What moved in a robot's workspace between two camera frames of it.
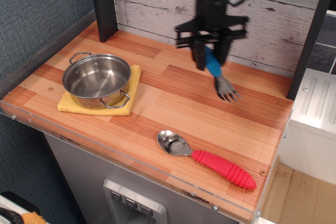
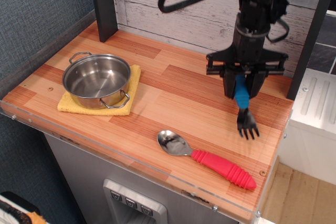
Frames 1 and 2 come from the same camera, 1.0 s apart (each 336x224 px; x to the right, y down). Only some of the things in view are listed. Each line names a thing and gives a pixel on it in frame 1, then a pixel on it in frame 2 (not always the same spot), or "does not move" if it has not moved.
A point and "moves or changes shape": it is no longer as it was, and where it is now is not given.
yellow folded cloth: (67, 105) does not move
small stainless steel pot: (97, 81) does not move
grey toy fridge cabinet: (86, 169) does not move
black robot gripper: (211, 24) to (247, 55)
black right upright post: (310, 42) does not move
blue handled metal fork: (224, 88) moves or changes shape
